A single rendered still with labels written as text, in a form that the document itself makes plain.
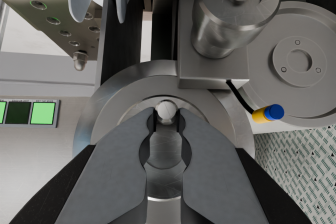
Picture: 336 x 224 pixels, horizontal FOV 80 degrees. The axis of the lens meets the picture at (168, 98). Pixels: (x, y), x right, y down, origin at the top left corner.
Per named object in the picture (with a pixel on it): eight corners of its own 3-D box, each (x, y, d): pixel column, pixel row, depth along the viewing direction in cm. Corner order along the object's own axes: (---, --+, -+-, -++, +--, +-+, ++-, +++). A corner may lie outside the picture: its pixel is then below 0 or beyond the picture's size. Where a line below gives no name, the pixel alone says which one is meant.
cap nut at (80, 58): (85, 51, 51) (83, 68, 50) (90, 57, 54) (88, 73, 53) (70, 51, 51) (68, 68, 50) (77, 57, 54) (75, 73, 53)
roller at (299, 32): (356, 1, 19) (383, 130, 17) (249, 81, 44) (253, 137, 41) (229, -2, 19) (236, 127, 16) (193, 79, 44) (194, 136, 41)
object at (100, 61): (115, -72, 22) (99, 94, 18) (141, 37, 45) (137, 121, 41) (110, -72, 22) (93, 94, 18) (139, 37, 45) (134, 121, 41)
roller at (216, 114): (230, 72, 17) (245, 224, 15) (192, 113, 42) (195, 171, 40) (92, 76, 17) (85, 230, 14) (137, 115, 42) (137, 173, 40)
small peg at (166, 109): (182, 114, 12) (162, 126, 12) (179, 119, 15) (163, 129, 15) (170, 94, 12) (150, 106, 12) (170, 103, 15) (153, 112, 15)
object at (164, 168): (101, 195, 14) (119, 88, 15) (109, 188, 16) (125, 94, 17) (212, 208, 14) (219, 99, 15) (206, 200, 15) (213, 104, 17)
